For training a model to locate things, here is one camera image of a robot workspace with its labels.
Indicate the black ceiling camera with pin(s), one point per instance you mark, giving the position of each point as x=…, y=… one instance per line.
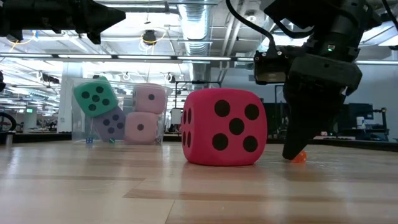
x=149, y=37

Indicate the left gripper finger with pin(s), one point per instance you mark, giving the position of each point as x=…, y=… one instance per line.
x=99, y=17

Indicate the large red foam die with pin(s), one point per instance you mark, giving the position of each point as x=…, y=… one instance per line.
x=224, y=127

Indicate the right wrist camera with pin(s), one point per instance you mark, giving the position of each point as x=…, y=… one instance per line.
x=270, y=68

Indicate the small green die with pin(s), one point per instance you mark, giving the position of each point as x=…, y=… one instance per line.
x=112, y=140

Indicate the small grey die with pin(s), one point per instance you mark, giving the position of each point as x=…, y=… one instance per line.
x=158, y=141

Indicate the clear plastic container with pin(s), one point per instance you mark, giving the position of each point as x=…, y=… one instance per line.
x=81, y=130

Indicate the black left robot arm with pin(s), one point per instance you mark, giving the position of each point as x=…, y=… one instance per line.
x=2, y=81

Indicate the grey metal post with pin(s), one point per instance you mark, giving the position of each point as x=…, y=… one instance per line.
x=9, y=138

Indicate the silver ceiling duct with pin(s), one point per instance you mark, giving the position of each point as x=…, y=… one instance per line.
x=194, y=21

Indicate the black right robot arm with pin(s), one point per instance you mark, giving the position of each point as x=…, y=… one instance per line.
x=335, y=21

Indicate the black background stand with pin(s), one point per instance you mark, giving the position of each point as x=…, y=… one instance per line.
x=199, y=82

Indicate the large pink foam die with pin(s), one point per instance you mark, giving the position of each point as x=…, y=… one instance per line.
x=141, y=129
x=150, y=99

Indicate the dark background monitors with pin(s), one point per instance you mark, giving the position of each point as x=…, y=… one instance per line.
x=357, y=115

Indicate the large teal foam die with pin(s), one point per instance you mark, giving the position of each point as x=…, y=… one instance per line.
x=94, y=98

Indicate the small blue die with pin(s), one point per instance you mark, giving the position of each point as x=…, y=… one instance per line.
x=89, y=140

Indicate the small orange die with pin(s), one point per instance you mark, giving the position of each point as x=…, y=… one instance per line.
x=301, y=158

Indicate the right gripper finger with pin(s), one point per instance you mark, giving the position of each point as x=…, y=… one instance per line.
x=311, y=118

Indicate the large purple foam die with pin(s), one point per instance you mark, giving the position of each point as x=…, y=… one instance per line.
x=112, y=124

